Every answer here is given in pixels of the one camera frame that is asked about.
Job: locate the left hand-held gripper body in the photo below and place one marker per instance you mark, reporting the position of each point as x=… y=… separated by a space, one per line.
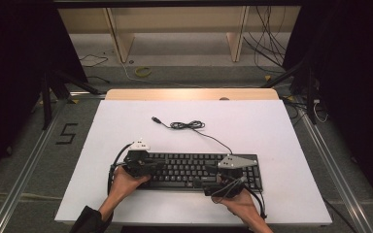
x=137 y=161

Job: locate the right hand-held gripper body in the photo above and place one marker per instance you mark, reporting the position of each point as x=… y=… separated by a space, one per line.
x=236 y=161

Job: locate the black computer keyboard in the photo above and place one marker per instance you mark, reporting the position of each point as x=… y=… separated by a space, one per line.
x=181 y=168

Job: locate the person's left hand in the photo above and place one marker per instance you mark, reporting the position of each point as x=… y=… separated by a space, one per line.
x=126 y=184

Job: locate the person's right hand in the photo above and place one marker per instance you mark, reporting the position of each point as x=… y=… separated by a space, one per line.
x=236 y=205

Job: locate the yellow tape roll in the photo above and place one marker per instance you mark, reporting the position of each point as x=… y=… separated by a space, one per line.
x=137 y=72

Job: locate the black metal stand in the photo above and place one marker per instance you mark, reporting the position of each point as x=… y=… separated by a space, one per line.
x=47 y=103
x=310 y=97

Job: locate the black curtain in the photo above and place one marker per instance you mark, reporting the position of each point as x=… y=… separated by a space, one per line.
x=356 y=81
x=13 y=64

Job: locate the black metal crossbar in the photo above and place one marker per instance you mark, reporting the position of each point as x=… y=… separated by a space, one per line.
x=175 y=3

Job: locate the aluminium floor rail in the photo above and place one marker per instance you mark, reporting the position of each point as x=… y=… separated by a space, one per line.
x=26 y=170
x=335 y=171

